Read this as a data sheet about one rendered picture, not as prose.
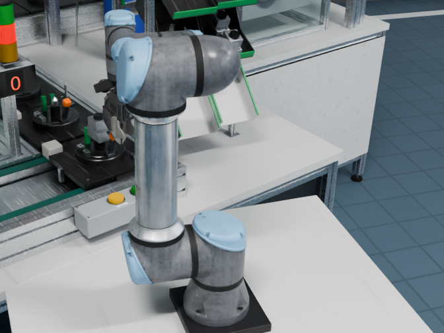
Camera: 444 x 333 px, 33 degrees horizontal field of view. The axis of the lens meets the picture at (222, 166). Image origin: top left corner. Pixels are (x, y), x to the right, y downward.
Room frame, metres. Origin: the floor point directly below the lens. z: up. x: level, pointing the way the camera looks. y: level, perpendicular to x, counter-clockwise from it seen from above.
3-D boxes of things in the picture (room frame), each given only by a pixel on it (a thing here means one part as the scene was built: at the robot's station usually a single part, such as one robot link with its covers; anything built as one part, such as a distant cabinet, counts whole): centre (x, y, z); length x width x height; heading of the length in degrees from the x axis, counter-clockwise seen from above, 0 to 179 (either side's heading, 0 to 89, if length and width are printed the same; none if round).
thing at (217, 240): (1.33, 0.01, 1.05); 0.13 x 0.12 x 0.14; 107
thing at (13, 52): (1.82, 0.57, 1.29); 0.05 x 0.05 x 0.05
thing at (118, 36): (1.67, 0.22, 1.36); 0.11 x 0.11 x 0.08; 17
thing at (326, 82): (3.32, -0.12, 0.43); 1.11 x 0.68 x 0.86; 131
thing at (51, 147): (1.86, 0.48, 0.97); 0.05 x 0.05 x 0.04; 41
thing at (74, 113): (2.05, 0.51, 1.01); 0.24 x 0.24 x 0.13; 41
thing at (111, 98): (1.75, 0.26, 1.20); 0.09 x 0.08 x 0.12; 41
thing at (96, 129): (1.86, 0.35, 1.06); 0.08 x 0.04 x 0.07; 40
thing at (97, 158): (1.85, 0.35, 0.98); 0.14 x 0.14 x 0.02
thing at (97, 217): (1.64, 0.27, 0.93); 0.21 x 0.07 x 0.06; 131
